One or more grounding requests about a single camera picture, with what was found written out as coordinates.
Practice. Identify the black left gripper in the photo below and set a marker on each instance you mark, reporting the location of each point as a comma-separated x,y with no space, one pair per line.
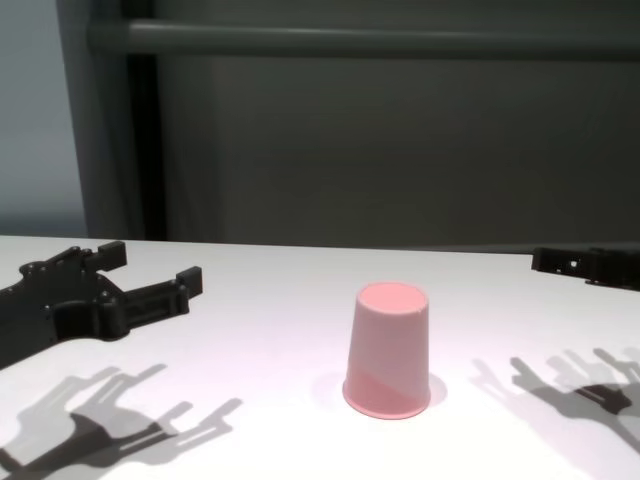
45,310

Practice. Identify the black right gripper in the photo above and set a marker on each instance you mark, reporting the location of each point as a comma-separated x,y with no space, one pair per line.
615,267

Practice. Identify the pink plastic cup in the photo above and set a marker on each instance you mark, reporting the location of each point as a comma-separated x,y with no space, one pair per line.
387,350

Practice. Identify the dark vertical frame post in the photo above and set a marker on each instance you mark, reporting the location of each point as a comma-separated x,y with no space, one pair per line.
145,150

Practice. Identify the thick grey horizontal rail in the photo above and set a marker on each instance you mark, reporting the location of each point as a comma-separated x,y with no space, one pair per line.
350,35

